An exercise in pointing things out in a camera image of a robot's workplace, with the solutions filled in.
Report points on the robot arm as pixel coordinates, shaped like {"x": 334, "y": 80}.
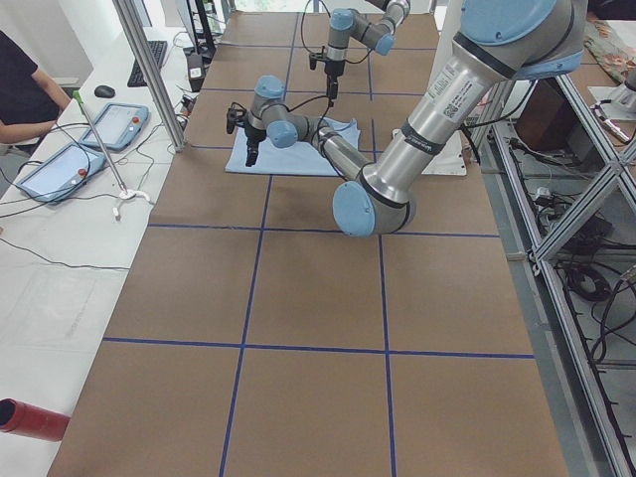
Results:
{"x": 495, "y": 41}
{"x": 348, "y": 23}

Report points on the aluminium frame rack right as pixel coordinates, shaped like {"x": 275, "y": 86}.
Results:
{"x": 565, "y": 192}

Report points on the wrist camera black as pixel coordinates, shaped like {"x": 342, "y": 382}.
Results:
{"x": 317, "y": 57}
{"x": 235, "y": 117}

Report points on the aluminium frame post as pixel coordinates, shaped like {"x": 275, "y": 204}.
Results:
{"x": 134, "y": 33}

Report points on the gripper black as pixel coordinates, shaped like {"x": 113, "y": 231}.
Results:
{"x": 331, "y": 69}
{"x": 255, "y": 136}

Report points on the red cylinder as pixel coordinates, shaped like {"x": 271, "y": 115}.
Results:
{"x": 28, "y": 420}

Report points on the black computer mouse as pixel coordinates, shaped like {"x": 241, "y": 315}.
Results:
{"x": 104, "y": 91}

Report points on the floral cloth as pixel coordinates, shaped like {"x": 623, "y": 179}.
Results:
{"x": 610, "y": 52}

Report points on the person in black shirt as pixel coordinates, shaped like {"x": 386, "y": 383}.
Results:
{"x": 31, "y": 101}

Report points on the camera cable black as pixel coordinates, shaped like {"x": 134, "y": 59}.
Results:
{"x": 318, "y": 109}
{"x": 314, "y": 25}

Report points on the brown paper table cover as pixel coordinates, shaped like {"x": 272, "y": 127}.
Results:
{"x": 252, "y": 338}

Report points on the black box with label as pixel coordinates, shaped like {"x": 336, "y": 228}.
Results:
{"x": 195, "y": 71}

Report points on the thin rod stand green tip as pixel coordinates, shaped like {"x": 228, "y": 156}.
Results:
{"x": 125, "y": 193}

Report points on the light blue t-shirt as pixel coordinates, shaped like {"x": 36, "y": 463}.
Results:
{"x": 298, "y": 160}

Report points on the teach pendant tablet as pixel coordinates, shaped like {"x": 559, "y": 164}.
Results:
{"x": 60, "y": 175}
{"x": 118, "y": 124}

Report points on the far teach pendant tablet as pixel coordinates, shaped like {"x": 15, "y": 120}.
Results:
{"x": 118, "y": 124}

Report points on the near teach pendant tablet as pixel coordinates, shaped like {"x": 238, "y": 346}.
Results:
{"x": 60, "y": 175}

